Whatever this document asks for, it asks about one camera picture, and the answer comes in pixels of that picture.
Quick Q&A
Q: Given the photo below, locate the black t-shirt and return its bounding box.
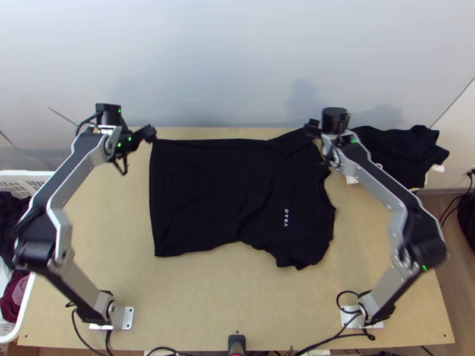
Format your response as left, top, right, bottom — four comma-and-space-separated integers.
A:
148, 129, 338, 271

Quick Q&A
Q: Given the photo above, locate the heap of clothes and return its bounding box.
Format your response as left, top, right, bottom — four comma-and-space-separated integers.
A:
350, 125, 451, 190

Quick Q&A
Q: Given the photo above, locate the white laundry basket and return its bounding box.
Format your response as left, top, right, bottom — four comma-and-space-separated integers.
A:
0, 170, 55, 342

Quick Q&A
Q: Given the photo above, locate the black garment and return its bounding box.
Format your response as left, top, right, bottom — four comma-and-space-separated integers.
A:
0, 189, 34, 272

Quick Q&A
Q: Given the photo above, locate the black bag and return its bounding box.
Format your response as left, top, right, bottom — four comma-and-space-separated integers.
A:
457, 192, 475, 260

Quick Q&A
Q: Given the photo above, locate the maroon garment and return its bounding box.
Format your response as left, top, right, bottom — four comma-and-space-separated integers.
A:
0, 271, 30, 325

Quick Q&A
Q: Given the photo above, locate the black cable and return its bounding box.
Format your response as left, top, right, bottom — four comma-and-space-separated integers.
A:
69, 304, 116, 356
296, 291, 376, 353
441, 170, 475, 225

